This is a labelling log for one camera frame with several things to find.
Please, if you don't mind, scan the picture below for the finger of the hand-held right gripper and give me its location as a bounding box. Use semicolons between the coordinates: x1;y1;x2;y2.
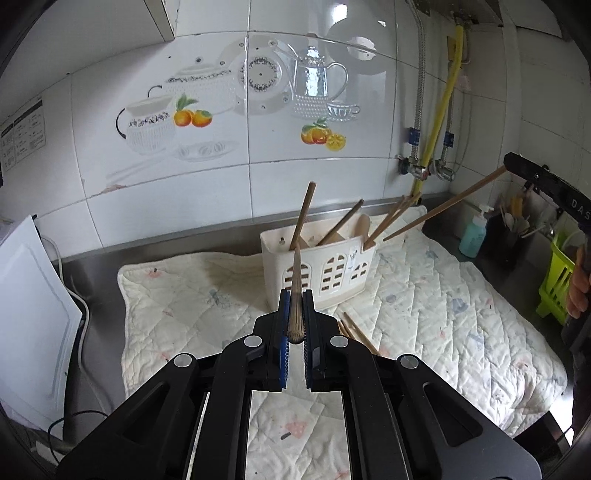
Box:
503;152;591;223

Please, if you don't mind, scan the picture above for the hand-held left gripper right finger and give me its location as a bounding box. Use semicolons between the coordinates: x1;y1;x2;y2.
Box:
301;290;542;480

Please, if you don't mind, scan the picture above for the yellow gas pipe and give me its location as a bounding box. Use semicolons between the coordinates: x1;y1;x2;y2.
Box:
411;23;465;197

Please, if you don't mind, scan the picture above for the wall cabinet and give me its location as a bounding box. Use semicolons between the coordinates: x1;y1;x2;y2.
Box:
143;0;176;42

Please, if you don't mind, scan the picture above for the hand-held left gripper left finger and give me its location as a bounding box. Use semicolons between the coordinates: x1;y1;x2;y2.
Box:
55;290;293;480

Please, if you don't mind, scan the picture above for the lime green plastic rack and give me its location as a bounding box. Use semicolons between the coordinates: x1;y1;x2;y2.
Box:
536;231;585;324

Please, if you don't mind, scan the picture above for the group of wooden chopsticks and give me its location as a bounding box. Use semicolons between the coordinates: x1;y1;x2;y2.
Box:
289;181;423;357

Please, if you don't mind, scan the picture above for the bundle of pale kitchen utensils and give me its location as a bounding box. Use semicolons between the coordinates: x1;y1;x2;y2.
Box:
501;185;532;236

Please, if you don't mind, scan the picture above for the black utensil caddy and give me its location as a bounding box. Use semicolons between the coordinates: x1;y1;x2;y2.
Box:
489;215;525;264

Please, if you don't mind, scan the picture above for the person's right hand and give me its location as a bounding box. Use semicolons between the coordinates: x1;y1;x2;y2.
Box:
566;244;591;320

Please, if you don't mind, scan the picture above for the white countertop appliance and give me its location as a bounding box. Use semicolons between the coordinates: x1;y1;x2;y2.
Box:
0;215;84;428

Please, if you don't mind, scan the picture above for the cream plastic chopstick holder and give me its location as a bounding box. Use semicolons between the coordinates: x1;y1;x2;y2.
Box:
259;224;377;311

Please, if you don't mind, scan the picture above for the gas water heater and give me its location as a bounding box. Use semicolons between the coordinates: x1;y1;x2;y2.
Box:
409;0;504;24

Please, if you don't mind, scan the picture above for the black and white wall label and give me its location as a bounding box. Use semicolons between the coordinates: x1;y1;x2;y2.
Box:
0;97;49;169

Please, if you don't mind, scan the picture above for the white printed quilted mat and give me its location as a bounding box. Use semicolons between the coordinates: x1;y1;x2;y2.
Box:
117;205;570;480

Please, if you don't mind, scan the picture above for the long brown wooden chopstick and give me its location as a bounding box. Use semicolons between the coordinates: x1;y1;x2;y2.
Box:
287;246;304;346
382;165;509;242

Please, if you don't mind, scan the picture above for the braided metal hose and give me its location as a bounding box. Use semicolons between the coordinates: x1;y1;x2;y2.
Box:
436;28;476;181
409;0;428;162

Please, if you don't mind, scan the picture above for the teal soap pump bottle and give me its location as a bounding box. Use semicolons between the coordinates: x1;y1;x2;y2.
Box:
458;203;494;258

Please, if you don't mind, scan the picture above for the plain metal valve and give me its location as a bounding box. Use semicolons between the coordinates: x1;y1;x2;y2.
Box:
431;159;458;182

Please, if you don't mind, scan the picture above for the metal valve with red knob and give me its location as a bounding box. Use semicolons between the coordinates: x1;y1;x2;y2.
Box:
399;154;430;180

